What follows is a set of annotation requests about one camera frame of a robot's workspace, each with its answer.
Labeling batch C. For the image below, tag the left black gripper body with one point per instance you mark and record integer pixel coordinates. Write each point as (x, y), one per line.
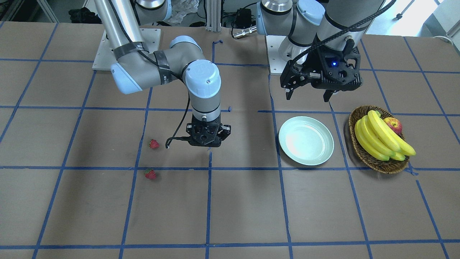
(317, 65)

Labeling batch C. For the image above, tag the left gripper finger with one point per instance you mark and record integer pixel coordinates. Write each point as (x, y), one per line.
(289, 93)
(327, 95)

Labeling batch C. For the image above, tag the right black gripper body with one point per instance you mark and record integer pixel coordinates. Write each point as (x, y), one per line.
(226, 132)

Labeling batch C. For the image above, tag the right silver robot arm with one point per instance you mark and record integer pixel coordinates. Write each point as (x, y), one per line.
(135, 69)

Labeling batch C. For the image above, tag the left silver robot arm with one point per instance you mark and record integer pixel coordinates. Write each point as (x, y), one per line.
(321, 40)

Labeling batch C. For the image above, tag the light green plate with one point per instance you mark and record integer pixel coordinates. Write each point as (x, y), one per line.
(306, 140)

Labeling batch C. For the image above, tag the yellow banana bunch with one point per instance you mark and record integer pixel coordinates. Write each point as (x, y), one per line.
(379, 141)

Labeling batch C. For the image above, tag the red apple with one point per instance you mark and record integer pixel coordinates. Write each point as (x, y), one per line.
(394, 124)

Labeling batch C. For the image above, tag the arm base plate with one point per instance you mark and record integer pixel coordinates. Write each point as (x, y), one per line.
(105, 57)
(276, 57)

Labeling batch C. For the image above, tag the aluminium frame post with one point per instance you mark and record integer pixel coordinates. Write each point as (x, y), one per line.
(213, 15)

